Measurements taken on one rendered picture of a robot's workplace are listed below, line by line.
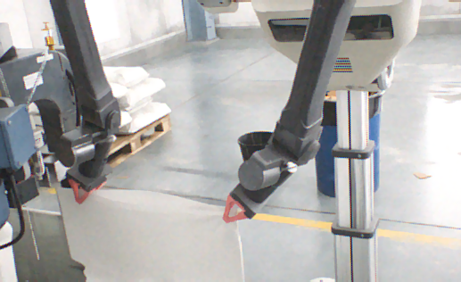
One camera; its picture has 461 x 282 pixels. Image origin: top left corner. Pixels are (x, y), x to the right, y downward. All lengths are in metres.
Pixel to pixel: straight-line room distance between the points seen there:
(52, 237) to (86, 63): 1.01
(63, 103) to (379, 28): 0.80
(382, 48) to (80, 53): 0.71
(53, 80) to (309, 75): 0.74
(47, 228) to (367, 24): 1.28
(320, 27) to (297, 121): 0.20
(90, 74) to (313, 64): 0.48
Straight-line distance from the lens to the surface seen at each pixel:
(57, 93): 1.44
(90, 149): 1.21
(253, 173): 0.98
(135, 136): 4.60
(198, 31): 10.01
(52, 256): 2.08
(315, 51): 0.88
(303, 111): 0.95
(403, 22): 1.32
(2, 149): 0.99
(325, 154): 3.39
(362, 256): 1.75
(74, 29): 1.09
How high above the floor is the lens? 1.53
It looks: 19 degrees down
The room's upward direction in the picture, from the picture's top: 6 degrees counter-clockwise
